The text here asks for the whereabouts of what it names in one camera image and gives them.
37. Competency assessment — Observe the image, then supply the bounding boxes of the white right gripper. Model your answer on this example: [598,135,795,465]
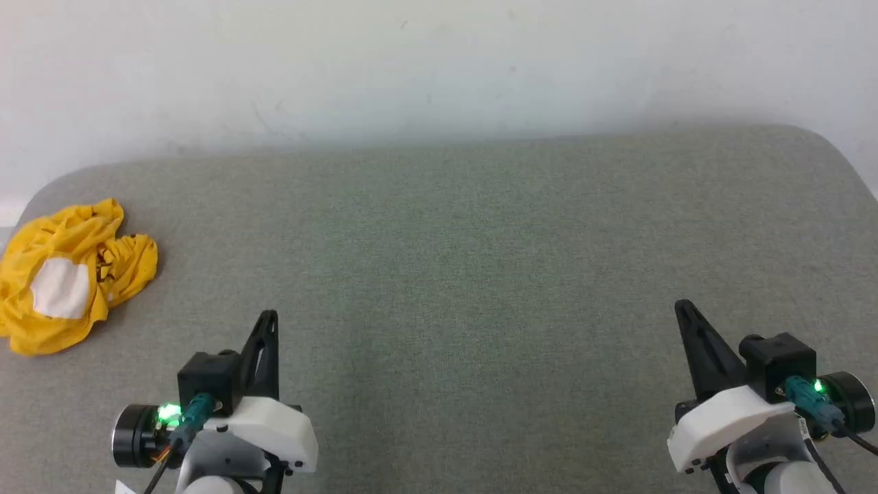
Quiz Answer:
[667,299,798,475]

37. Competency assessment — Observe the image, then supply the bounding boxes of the yellow t-shirt with white print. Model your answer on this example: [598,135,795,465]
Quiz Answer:
[0,198,159,356]

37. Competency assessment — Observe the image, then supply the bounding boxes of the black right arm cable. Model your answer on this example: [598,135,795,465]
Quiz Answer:
[784,375,878,456]

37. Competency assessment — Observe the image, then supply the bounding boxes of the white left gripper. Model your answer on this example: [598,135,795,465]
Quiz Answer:
[203,309,320,475]

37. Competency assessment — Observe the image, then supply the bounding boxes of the grey fabric sofa cushion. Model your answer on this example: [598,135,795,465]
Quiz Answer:
[0,123,878,494]

